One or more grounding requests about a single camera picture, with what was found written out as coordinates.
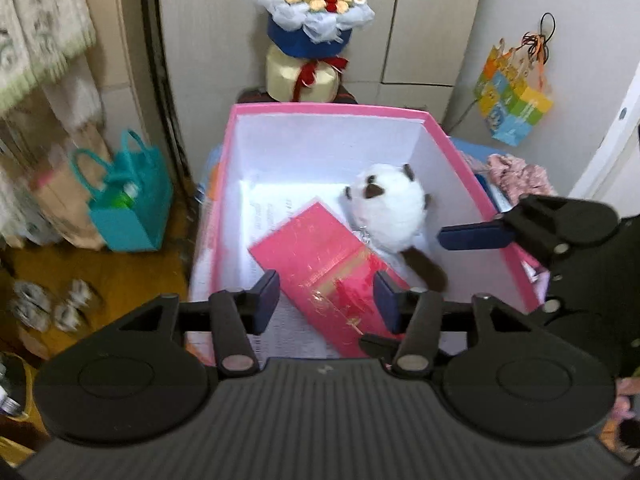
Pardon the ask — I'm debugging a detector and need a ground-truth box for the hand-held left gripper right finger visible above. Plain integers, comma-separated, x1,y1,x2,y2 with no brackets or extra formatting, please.
372,269,543,379

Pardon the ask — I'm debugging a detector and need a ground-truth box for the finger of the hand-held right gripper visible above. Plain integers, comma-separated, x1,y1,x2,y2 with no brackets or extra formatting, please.
437,194,621,271
359,332,403,361

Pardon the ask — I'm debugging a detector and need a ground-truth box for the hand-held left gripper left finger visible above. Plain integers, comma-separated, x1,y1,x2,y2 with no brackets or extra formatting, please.
117,269,282,379

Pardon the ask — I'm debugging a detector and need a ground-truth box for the white plush cat toy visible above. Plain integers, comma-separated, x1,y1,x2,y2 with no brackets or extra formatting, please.
340,162,449,293

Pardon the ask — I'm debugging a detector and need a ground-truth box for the pink floral cloth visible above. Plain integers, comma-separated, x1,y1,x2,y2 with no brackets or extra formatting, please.
487,153,559,202

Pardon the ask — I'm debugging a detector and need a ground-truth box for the pink cardboard box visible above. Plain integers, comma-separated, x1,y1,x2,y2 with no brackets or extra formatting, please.
192,102,547,362

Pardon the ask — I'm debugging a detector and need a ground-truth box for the red envelope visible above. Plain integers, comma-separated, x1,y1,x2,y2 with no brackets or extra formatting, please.
248,200,426,361

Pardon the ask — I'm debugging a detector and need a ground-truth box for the colourful paper gift bag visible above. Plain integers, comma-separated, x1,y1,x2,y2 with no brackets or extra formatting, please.
473,35,555,147

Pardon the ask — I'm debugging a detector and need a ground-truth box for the white door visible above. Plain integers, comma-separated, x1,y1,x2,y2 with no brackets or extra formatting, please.
569,72,640,202

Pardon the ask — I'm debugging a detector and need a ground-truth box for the teal tote bag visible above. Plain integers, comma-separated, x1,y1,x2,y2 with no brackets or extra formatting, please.
70,130,174,254

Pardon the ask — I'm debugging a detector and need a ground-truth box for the green bottle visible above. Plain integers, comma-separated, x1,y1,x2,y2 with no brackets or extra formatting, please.
107,182,139,209

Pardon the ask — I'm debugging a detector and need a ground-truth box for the grey slipper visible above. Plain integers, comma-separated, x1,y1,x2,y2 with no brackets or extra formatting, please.
9,281,52,332
52,279,96,334

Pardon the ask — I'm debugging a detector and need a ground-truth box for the dark red stand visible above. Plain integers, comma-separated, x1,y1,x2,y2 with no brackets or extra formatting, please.
237,87,359,106

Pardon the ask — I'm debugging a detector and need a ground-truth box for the white wardrobe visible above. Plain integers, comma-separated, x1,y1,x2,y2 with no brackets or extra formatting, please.
150,0,488,107

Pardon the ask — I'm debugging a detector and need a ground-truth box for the cream round box with ribbon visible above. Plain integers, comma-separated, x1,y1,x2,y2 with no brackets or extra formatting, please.
264,42,344,104

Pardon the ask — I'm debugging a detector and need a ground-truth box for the brown paper bag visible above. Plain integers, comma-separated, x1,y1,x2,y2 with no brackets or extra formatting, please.
27,124,112,251

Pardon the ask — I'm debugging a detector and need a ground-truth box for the yellow paper flower bouquet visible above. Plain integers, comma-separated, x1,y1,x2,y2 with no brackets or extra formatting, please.
256,0,376,59

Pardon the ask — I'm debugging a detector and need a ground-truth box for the hanging white green towel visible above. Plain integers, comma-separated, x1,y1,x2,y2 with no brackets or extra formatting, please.
0,0,99,113

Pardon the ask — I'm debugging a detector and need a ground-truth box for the black cord loop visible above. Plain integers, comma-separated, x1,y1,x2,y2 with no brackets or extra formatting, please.
537,12,557,67

